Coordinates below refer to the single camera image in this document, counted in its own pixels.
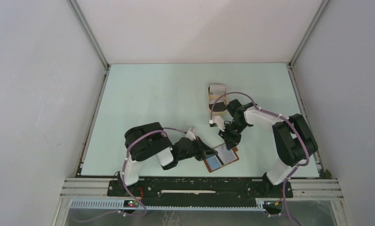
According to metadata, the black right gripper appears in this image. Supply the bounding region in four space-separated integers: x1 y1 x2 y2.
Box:
218 120 248 151

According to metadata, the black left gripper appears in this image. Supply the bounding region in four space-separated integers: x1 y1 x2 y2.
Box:
177 136 218 161

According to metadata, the brown leather card holder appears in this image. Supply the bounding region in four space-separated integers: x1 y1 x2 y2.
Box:
204 143 239 173

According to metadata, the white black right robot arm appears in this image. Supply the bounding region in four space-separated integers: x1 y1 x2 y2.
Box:
209 99 318 197

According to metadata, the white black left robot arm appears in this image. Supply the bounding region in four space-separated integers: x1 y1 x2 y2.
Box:
118 122 218 196

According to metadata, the black card in tray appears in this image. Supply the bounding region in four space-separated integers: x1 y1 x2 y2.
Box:
209 102 226 112

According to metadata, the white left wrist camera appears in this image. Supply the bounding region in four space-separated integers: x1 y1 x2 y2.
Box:
185 126 196 141

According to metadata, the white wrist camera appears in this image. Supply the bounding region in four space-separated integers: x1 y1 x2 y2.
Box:
209 116 225 131
185 126 196 141

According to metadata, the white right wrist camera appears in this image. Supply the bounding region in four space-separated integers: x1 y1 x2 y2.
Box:
209 116 225 131

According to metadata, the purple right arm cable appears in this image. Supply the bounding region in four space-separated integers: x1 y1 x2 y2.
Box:
210 91 310 168

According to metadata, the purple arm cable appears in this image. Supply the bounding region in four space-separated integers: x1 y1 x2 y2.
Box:
121 127 188 185
210 91 310 168

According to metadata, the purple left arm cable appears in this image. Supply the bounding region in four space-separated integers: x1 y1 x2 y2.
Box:
121 127 188 185

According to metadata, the aluminium frame rail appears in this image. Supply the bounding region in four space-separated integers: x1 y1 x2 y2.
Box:
60 178 343 211

